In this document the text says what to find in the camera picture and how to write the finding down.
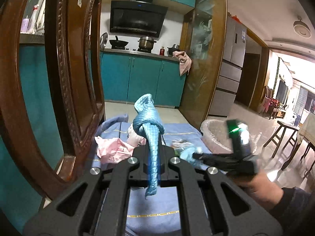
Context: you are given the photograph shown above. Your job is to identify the green garland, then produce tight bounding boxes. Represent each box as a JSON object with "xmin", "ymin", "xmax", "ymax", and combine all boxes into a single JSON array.
[{"xmin": 273, "ymin": 56, "xmax": 282, "ymax": 92}]

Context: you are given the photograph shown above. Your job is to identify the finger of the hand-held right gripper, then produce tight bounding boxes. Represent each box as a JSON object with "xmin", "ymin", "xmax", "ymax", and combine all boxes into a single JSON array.
[{"xmin": 192, "ymin": 152, "xmax": 233, "ymax": 171}]

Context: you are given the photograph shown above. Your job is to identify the round ceiling light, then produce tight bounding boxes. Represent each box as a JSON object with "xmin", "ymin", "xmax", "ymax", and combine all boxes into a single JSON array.
[{"xmin": 293, "ymin": 16, "xmax": 312, "ymax": 39}]

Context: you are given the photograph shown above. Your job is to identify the silver refrigerator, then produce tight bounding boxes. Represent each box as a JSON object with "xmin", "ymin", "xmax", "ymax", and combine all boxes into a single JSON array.
[{"xmin": 208, "ymin": 16, "xmax": 247, "ymax": 117}]

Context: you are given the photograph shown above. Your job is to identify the white spray bottle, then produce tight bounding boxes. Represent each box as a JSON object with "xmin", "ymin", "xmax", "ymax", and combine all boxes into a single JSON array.
[{"xmin": 28, "ymin": 4, "xmax": 41, "ymax": 33}]

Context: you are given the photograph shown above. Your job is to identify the pink plastic packet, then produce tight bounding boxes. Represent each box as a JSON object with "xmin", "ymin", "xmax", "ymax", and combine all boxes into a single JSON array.
[{"xmin": 95, "ymin": 136, "xmax": 135, "ymax": 165}]

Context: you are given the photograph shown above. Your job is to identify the glass pot lid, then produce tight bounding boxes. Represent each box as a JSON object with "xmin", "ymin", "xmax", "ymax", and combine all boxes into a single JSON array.
[{"xmin": 100, "ymin": 32, "xmax": 109, "ymax": 49}]

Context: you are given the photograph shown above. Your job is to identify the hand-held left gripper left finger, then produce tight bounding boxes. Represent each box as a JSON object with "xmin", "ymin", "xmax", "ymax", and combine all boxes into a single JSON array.
[{"xmin": 23, "ymin": 146, "xmax": 151, "ymax": 236}]

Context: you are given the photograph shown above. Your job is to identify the black kettle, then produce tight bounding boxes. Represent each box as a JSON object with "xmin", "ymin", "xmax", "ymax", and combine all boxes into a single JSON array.
[{"xmin": 167, "ymin": 44, "xmax": 181, "ymax": 56}]

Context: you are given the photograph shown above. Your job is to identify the person's right hand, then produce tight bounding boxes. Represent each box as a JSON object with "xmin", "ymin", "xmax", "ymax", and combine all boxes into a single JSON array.
[{"xmin": 235, "ymin": 170, "xmax": 284, "ymax": 212}]

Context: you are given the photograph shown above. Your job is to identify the pink towel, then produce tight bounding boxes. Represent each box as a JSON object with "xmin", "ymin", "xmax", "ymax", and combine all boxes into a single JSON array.
[{"xmin": 172, "ymin": 51, "xmax": 193, "ymax": 77}]

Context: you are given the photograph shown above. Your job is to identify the wood framed glass door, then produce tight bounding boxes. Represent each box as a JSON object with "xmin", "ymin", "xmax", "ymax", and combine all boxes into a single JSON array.
[{"xmin": 179, "ymin": 0, "xmax": 228, "ymax": 129}]

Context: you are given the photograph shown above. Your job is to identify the stacked plastic chairs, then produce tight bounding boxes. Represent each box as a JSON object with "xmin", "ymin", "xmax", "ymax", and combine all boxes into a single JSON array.
[{"xmin": 258, "ymin": 86, "xmax": 281, "ymax": 120}]

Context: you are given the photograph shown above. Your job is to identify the bin with clear liner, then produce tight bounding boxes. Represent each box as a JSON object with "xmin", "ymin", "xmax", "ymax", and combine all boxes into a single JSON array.
[{"xmin": 200, "ymin": 119, "xmax": 257, "ymax": 156}]

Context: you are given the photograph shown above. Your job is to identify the teal side cabinet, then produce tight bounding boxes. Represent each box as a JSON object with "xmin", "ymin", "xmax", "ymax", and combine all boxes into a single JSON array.
[{"xmin": 0, "ymin": 33, "xmax": 65, "ymax": 227}]

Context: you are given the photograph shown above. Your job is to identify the dark wooden stool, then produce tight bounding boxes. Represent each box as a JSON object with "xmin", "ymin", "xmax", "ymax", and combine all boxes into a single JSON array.
[{"xmin": 264, "ymin": 120, "xmax": 300, "ymax": 171}]

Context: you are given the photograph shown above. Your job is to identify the black range hood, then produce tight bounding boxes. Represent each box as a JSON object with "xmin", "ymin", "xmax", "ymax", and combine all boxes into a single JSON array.
[{"xmin": 109, "ymin": 0, "xmax": 169, "ymax": 38}]

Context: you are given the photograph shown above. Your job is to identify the teal lower cabinets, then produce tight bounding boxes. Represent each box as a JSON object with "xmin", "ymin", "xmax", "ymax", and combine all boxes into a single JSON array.
[{"xmin": 100, "ymin": 50, "xmax": 187, "ymax": 108}]

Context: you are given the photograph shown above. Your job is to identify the knotted blue cloth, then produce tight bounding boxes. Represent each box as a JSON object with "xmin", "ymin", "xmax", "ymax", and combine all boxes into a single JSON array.
[{"xmin": 133, "ymin": 93, "xmax": 165, "ymax": 200}]

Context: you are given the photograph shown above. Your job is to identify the person's right forearm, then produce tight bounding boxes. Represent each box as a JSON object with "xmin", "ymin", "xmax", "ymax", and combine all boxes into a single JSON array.
[{"xmin": 269, "ymin": 186, "xmax": 315, "ymax": 236}]

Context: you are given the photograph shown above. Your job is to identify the table with pale cloth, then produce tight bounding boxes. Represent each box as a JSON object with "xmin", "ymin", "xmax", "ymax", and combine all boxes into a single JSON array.
[{"xmin": 296, "ymin": 113, "xmax": 315, "ymax": 154}]

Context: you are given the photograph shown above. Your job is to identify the small white green wrapper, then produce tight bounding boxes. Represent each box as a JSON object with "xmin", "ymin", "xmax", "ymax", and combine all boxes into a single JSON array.
[{"xmin": 171, "ymin": 139, "xmax": 190, "ymax": 149}]

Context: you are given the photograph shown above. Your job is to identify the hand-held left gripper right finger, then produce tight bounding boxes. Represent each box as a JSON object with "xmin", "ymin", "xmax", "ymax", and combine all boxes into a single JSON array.
[{"xmin": 159, "ymin": 147, "xmax": 283, "ymax": 236}]

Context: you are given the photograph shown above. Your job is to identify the blue tablecloth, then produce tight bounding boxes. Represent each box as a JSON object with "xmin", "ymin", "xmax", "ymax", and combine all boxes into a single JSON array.
[{"xmin": 89, "ymin": 114, "xmax": 213, "ymax": 236}]

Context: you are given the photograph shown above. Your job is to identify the purple bottle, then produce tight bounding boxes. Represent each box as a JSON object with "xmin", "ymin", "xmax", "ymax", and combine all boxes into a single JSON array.
[{"xmin": 21, "ymin": 15, "xmax": 30, "ymax": 33}]

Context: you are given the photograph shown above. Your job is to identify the white plastic bag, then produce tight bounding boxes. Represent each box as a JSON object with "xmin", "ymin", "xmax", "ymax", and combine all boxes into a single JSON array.
[{"xmin": 127, "ymin": 125, "xmax": 147, "ymax": 146}]

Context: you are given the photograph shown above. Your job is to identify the carved wooden chair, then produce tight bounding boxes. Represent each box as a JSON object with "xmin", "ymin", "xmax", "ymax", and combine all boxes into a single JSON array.
[{"xmin": 0, "ymin": 0, "xmax": 107, "ymax": 201}]

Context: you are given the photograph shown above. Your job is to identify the stainless steel pot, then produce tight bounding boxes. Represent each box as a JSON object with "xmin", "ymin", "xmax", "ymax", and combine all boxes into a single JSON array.
[{"xmin": 138, "ymin": 36, "xmax": 157, "ymax": 50}]

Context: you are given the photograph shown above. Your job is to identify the black wok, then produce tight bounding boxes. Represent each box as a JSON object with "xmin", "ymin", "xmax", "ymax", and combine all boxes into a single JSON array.
[{"xmin": 109, "ymin": 36, "xmax": 129, "ymax": 49}]

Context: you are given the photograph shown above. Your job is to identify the light blue wrapper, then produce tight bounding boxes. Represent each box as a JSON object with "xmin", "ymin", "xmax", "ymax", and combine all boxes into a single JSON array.
[{"xmin": 180, "ymin": 147, "xmax": 203, "ymax": 164}]

